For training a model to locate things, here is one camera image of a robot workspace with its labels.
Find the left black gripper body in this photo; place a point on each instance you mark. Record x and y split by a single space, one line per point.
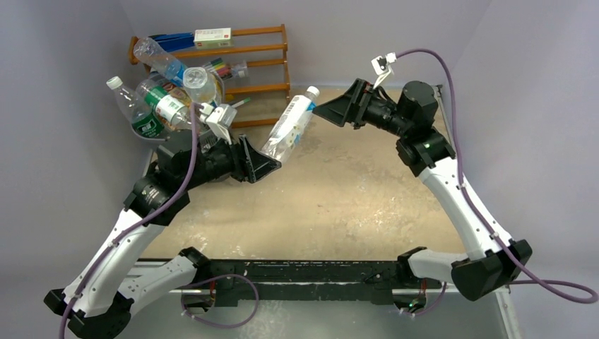
218 163

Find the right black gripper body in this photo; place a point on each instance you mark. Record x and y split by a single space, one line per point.
357 104

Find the clear bottle white cap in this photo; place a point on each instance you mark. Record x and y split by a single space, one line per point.
288 130

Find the crushed bottle blue white label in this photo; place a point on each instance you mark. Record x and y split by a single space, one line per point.
202 86

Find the amber tea bottle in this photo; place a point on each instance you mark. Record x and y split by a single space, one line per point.
177 93

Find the clear bottle green label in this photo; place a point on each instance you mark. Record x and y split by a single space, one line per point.
140 116

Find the bottle green cap green label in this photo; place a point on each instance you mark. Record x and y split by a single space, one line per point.
169 109

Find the clear bottle blue label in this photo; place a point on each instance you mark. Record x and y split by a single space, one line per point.
148 51

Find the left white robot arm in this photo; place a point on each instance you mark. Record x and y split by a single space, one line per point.
100 302

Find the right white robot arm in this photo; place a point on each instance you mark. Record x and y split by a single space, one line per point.
492 258

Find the grey mesh waste bin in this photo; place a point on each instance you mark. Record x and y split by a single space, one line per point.
154 75

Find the green and white marker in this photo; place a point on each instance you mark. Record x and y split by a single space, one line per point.
241 102

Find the clear jar of clips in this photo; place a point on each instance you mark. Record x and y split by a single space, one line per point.
239 70

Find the pack of coloured markers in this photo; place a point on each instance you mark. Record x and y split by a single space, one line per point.
219 67

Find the wooden slatted shelf rack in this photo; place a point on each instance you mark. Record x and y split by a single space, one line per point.
265 51

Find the white and red box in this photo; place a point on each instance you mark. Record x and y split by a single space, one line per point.
213 38

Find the blue stapler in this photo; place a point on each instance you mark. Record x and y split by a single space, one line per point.
175 42

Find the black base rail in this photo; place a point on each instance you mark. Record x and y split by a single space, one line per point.
377 282

